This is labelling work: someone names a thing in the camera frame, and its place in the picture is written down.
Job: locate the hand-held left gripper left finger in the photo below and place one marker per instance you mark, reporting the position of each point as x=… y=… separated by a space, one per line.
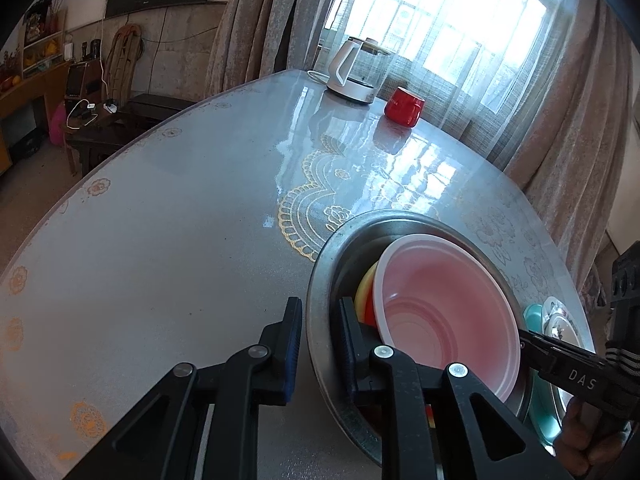
x=292 y=345

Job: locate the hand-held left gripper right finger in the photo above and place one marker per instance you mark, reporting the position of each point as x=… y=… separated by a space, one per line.
x=347 y=345

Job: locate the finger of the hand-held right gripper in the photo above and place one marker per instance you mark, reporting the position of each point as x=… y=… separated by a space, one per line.
x=560 y=347

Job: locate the small white floral plate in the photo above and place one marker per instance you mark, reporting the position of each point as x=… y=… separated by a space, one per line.
x=562 y=330

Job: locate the large white plate red characters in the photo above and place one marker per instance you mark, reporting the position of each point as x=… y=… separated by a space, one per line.
x=550 y=305

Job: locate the teal plate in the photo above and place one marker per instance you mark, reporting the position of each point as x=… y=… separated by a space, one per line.
x=545 y=410

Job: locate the yellow plastic bowl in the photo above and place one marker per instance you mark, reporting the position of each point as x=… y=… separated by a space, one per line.
x=365 y=285

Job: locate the stainless steel bowl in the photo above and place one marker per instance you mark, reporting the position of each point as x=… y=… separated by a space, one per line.
x=360 y=245

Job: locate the red plastic bowl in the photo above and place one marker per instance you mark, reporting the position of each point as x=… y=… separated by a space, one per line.
x=440 y=300

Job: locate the person's right hand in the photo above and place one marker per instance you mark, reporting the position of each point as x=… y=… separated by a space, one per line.
x=580 y=430

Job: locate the beige curtain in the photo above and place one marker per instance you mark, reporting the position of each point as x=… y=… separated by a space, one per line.
x=260 y=20
x=575 y=135

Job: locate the red mug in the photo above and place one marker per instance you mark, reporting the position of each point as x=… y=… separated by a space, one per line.
x=402 y=107

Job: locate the white sheer curtain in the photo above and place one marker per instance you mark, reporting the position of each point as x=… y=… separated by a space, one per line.
x=450 y=105

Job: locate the white glass electric kettle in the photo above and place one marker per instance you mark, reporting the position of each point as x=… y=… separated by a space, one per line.
x=345 y=70

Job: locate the dark wooden bench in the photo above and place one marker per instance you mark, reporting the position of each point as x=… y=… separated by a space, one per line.
x=150 y=105

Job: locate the white power strip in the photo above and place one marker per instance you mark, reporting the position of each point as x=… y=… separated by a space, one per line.
x=111 y=107

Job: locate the pink bag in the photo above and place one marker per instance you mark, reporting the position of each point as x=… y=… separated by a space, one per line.
x=59 y=125

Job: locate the wooden chair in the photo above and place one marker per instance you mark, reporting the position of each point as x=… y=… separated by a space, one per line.
x=122 y=60

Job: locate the black speaker box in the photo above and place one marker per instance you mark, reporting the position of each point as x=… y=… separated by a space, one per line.
x=82 y=80

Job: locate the window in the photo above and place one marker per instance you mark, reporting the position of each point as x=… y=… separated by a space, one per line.
x=415 y=10

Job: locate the wooden cabinet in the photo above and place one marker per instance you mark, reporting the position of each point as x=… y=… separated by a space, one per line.
x=30 y=90

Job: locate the cluttered shelf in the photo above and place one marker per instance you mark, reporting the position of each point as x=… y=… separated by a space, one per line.
x=45 y=55

